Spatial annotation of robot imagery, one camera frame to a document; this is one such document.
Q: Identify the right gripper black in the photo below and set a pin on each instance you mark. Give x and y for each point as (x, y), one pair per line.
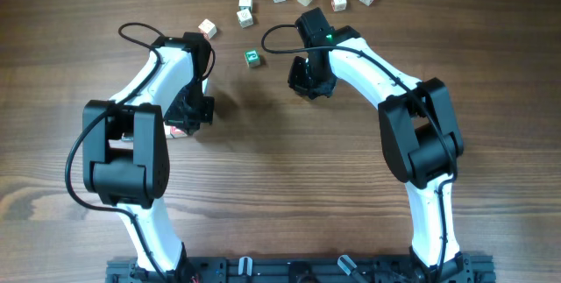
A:
(297, 83)

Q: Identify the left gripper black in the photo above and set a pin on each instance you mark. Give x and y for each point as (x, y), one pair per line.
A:
(192, 124)

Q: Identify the red letter wooden block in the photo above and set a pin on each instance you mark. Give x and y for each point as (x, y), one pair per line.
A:
(174, 132)

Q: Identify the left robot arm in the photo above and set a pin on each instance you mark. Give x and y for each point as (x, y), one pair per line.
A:
(125, 157)

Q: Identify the green letter wooden block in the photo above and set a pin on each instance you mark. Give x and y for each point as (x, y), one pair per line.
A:
(252, 58)

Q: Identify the wooden block red side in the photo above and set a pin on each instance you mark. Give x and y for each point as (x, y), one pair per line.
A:
(338, 5)

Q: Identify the wooden block red underside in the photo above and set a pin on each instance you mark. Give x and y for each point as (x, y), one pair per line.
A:
(207, 28)

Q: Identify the plain wooden block upper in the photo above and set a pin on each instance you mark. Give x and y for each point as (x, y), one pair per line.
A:
(245, 18)

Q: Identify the wooden block blue edge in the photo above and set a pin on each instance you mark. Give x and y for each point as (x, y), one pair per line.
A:
(245, 5)

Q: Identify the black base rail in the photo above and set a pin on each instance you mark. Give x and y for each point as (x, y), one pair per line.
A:
(396, 268)

